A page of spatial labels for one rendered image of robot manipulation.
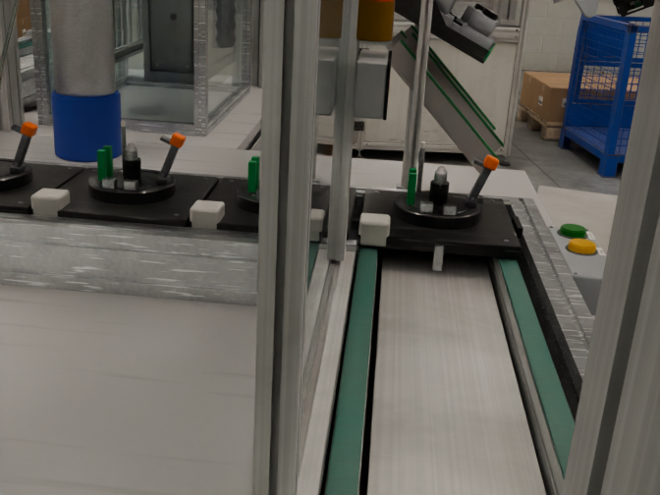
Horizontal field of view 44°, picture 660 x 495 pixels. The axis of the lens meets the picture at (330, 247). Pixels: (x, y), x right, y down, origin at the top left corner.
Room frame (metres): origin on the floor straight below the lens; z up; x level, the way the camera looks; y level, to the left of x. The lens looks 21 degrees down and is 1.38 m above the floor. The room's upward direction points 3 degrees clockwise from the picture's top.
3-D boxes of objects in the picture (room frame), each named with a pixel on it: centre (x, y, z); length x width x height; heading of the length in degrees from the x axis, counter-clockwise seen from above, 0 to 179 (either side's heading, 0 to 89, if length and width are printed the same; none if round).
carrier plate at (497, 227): (1.25, -0.17, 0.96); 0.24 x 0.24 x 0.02; 86
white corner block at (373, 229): (1.16, -0.06, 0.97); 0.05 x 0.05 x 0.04; 86
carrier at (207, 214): (1.26, 0.09, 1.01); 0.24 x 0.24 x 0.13; 86
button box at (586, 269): (1.15, -0.38, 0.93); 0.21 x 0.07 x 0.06; 176
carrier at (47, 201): (1.28, 0.33, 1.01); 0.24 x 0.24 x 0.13; 86
